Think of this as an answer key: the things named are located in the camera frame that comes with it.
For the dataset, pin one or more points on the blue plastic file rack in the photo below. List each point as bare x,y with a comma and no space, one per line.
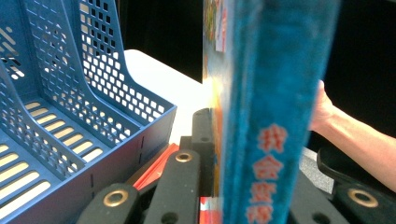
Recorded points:
77,93

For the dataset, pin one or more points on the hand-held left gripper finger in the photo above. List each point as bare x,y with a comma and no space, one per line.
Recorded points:
204,130

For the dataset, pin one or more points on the red picture book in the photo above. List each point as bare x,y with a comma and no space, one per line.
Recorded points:
157,168

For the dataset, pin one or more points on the blue picture book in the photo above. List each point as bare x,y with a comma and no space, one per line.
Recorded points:
274,77

